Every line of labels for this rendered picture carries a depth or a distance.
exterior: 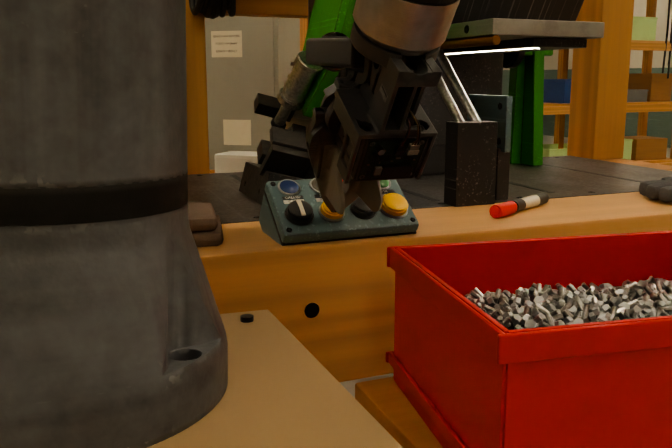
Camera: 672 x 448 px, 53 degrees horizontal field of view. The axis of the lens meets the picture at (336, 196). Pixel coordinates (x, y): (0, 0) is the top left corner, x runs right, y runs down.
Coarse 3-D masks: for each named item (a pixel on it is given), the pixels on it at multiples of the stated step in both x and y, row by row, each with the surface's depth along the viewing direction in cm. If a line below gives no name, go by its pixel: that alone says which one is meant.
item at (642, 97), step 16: (656, 0) 703; (640, 32) 645; (640, 48) 639; (656, 48) 648; (560, 64) 665; (544, 80) 645; (560, 80) 624; (640, 80) 679; (656, 80) 671; (544, 96) 647; (560, 96) 626; (640, 96) 663; (656, 96) 674; (544, 112) 601; (560, 112) 609; (640, 112) 724; (560, 128) 673; (640, 128) 725; (544, 144) 668; (560, 144) 677; (624, 144) 663; (640, 144) 677; (656, 144) 684; (640, 160) 679; (656, 160) 679
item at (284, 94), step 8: (296, 56) 88; (304, 56) 88; (296, 64) 88; (304, 64) 87; (296, 72) 88; (304, 72) 87; (312, 72) 87; (320, 72) 88; (288, 80) 90; (296, 80) 89; (304, 80) 88; (312, 80) 89; (288, 88) 90; (296, 88) 89; (304, 88) 89; (280, 96) 91; (288, 96) 90; (296, 96) 90; (304, 96) 91; (288, 104) 91; (296, 104) 91
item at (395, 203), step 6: (384, 198) 71; (390, 198) 71; (396, 198) 71; (402, 198) 72; (384, 204) 71; (390, 204) 71; (396, 204) 71; (402, 204) 71; (384, 210) 71; (390, 210) 70; (396, 210) 70; (402, 210) 71
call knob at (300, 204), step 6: (294, 204) 68; (300, 204) 68; (306, 204) 68; (288, 210) 67; (294, 210) 67; (300, 210) 67; (306, 210) 67; (312, 210) 68; (288, 216) 67; (294, 216) 67; (300, 216) 67; (306, 216) 67; (300, 222) 67
